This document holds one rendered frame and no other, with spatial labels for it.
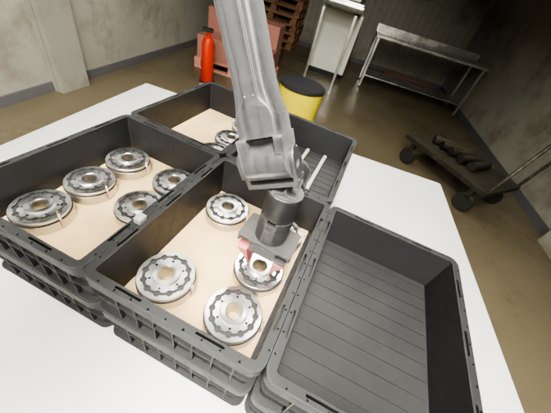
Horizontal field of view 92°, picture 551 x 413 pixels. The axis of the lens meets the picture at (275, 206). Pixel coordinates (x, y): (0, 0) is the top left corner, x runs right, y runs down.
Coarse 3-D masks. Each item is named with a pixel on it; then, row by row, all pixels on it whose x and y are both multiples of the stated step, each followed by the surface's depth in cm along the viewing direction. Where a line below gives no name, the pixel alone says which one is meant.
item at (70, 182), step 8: (80, 168) 63; (88, 168) 63; (96, 168) 64; (104, 168) 64; (72, 176) 60; (104, 176) 62; (112, 176) 63; (64, 184) 58; (72, 184) 59; (96, 184) 60; (104, 184) 61; (112, 184) 61; (72, 192) 57; (80, 192) 58; (88, 192) 58; (96, 192) 58
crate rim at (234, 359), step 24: (216, 168) 64; (120, 240) 44; (312, 240) 53; (96, 264) 40; (96, 288) 39; (120, 288) 38; (288, 288) 44; (144, 312) 37; (168, 312) 37; (192, 336) 36; (240, 360) 35; (264, 360) 35
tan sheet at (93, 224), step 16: (144, 176) 70; (64, 192) 61; (128, 192) 65; (80, 208) 58; (96, 208) 59; (112, 208) 60; (80, 224) 56; (96, 224) 56; (112, 224) 57; (48, 240) 51; (64, 240) 52; (80, 240) 53; (96, 240) 54; (80, 256) 50
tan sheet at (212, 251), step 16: (224, 192) 72; (256, 208) 71; (192, 224) 62; (208, 224) 63; (176, 240) 58; (192, 240) 59; (208, 240) 60; (224, 240) 61; (192, 256) 56; (208, 256) 57; (224, 256) 58; (208, 272) 54; (224, 272) 55; (288, 272) 58; (128, 288) 48; (208, 288) 51; (192, 304) 49; (272, 304) 52; (192, 320) 47; (256, 336) 47; (240, 352) 45
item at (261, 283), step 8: (240, 256) 55; (240, 264) 54; (240, 272) 52; (248, 272) 52; (272, 272) 54; (280, 272) 54; (240, 280) 51; (248, 280) 51; (256, 280) 52; (264, 280) 52; (272, 280) 53; (256, 288) 50; (264, 288) 51
